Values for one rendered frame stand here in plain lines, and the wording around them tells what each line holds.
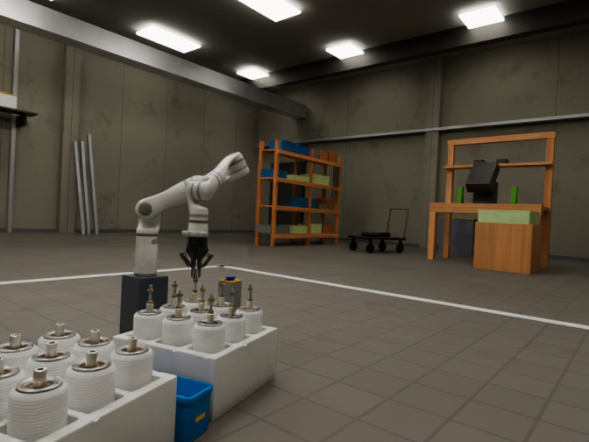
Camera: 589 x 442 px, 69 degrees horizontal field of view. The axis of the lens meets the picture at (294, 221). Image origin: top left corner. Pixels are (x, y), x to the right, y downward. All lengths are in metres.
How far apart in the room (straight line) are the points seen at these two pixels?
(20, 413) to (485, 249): 5.84
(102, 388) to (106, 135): 9.93
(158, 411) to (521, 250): 5.49
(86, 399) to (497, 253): 5.69
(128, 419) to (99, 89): 10.11
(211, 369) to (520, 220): 5.31
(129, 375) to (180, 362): 0.28
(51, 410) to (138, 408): 0.20
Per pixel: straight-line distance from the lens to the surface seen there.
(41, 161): 10.19
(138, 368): 1.09
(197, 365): 1.30
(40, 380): 0.95
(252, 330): 1.51
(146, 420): 1.10
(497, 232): 6.24
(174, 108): 11.87
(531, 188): 9.82
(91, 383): 1.00
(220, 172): 1.72
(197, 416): 1.23
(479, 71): 10.59
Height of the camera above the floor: 0.59
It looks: 1 degrees down
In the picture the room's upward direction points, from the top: 3 degrees clockwise
